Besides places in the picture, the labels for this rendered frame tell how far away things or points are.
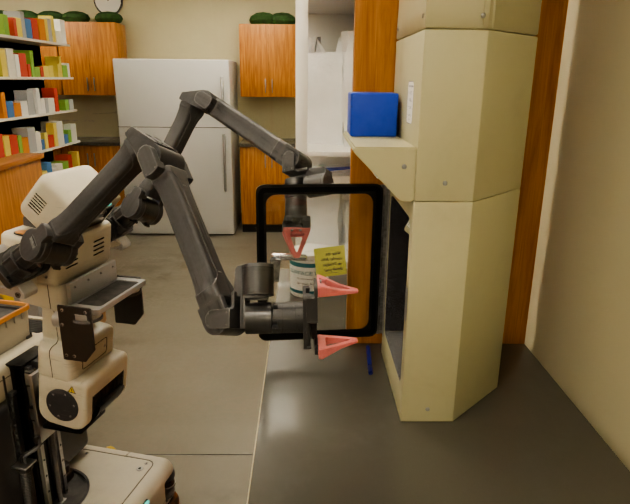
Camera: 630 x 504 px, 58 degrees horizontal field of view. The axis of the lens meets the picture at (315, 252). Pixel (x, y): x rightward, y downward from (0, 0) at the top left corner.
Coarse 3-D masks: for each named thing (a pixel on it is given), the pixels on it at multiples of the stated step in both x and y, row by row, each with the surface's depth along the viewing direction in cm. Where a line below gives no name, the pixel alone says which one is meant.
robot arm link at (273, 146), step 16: (208, 96) 162; (208, 112) 164; (224, 112) 161; (240, 112) 160; (240, 128) 157; (256, 128) 154; (256, 144) 153; (272, 144) 150; (288, 144) 146; (304, 160) 146
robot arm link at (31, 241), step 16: (128, 144) 122; (144, 144) 119; (160, 144) 120; (112, 160) 125; (128, 160) 122; (160, 160) 116; (176, 160) 120; (96, 176) 127; (112, 176) 124; (128, 176) 125; (80, 192) 129; (96, 192) 126; (112, 192) 126; (80, 208) 128; (96, 208) 128; (48, 224) 131; (64, 224) 129; (80, 224) 129; (32, 240) 130; (48, 240) 130; (64, 240) 131; (80, 240) 136; (32, 256) 129
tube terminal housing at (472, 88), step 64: (448, 64) 99; (512, 64) 106; (448, 128) 102; (512, 128) 111; (448, 192) 105; (512, 192) 117; (448, 256) 109; (384, 320) 144; (448, 320) 113; (448, 384) 117
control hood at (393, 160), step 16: (352, 144) 109; (368, 144) 107; (384, 144) 107; (400, 144) 107; (368, 160) 103; (384, 160) 103; (400, 160) 103; (384, 176) 104; (400, 176) 104; (400, 192) 105
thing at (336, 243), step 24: (288, 216) 135; (312, 216) 136; (336, 216) 137; (360, 216) 137; (288, 240) 137; (312, 240) 138; (336, 240) 138; (360, 240) 139; (288, 264) 139; (312, 264) 140; (336, 264) 140; (360, 264) 141; (288, 288) 141; (312, 288) 141; (360, 288) 143; (336, 312) 144; (360, 312) 145
